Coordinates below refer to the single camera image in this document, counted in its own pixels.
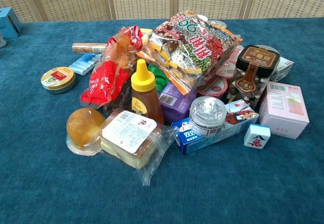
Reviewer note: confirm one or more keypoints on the clear round plastic jar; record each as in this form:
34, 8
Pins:
207, 116

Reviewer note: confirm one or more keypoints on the blue and white toothpaste box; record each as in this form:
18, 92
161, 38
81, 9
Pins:
217, 130

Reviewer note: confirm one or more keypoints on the round gold tin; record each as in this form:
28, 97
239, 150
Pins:
57, 78

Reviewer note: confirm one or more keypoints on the pink carton box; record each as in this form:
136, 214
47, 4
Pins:
284, 110

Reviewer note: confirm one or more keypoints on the white small carton box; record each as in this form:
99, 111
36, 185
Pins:
282, 68

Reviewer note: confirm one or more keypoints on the light blue box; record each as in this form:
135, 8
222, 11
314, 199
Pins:
8, 23

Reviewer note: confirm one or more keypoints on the purple packet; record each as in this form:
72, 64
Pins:
174, 101

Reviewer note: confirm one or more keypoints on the honey bottle with yellow cap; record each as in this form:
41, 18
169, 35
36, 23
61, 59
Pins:
144, 92

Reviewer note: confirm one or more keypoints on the green plastic cap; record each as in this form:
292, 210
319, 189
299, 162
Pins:
158, 77

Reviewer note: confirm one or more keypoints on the orange striped candy bag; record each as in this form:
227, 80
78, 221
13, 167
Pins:
167, 62

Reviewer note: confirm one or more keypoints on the sliced bread in clear bag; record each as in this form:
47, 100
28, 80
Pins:
131, 139

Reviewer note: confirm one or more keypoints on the red snack bag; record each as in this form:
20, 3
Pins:
108, 78

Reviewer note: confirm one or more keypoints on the mixed beans bag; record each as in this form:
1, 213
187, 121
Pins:
200, 44

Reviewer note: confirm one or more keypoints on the blue carpet tablecloth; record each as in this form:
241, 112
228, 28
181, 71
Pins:
162, 183

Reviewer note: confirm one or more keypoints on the orange jelly cup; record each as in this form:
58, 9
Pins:
82, 129

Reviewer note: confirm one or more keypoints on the blue white tissue pack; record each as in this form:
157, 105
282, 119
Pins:
83, 63

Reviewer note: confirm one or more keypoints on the brown paper roll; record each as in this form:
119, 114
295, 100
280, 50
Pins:
87, 47

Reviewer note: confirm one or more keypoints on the chocolate mushroom biscuit jar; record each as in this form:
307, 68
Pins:
253, 76

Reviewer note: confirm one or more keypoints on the clear lidded cup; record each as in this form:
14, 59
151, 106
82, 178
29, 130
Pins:
217, 23

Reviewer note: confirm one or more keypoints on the mahjong tile block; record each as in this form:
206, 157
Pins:
256, 136

